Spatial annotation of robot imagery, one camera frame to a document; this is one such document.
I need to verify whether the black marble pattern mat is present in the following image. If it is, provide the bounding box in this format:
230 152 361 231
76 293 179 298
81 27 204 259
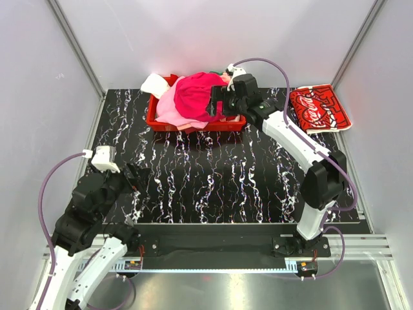
69 87 361 224

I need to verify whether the right connector box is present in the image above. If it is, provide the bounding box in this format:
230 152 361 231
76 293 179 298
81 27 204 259
297 261 318 281

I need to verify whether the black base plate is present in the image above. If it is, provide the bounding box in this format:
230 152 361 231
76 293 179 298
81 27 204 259
135 223 331 272

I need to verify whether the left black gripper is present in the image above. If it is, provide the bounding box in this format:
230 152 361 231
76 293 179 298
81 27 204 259
92 160 151 220

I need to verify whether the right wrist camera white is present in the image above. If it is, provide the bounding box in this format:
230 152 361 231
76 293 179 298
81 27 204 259
223 63 247 86

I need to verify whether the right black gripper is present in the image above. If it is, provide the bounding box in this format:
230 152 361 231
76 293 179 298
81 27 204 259
205 86 247 118

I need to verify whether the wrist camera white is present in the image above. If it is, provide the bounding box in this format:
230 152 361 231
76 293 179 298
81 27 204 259
223 63 247 86
83 145 121 173

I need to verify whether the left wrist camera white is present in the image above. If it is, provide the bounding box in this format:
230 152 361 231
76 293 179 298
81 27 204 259
83 145 121 173

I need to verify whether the red white printed folded shirt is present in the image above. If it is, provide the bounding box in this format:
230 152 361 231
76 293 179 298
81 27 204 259
290 84 352 134

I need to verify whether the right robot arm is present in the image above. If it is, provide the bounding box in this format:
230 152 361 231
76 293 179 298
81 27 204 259
206 74 347 256

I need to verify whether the connector box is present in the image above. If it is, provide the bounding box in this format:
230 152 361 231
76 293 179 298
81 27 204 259
124 260 142 270
297 261 318 281

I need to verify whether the red plastic bin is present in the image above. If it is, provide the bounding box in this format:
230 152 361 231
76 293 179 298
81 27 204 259
141 74 247 132

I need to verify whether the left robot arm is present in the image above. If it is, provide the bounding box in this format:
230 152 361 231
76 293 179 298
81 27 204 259
31 164 150 309

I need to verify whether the white cloth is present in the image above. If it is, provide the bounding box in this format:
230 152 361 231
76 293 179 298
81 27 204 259
140 74 170 99

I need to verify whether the left connector box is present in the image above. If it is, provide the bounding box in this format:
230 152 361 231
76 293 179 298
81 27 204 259
124 260 142 270

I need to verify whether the light pink t shirt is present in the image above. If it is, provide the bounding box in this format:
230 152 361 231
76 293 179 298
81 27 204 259
156 80 208 130

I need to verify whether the magenta t shirt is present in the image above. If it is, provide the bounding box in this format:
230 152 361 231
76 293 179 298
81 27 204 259
174 72 228 123

